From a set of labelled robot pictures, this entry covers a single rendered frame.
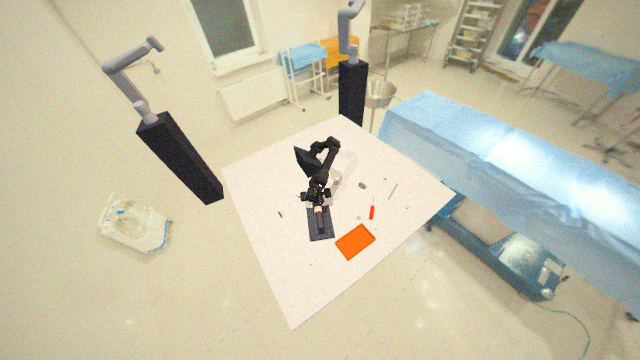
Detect orange rectangular box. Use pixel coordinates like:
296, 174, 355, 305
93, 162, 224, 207
335, 223, 376, 261

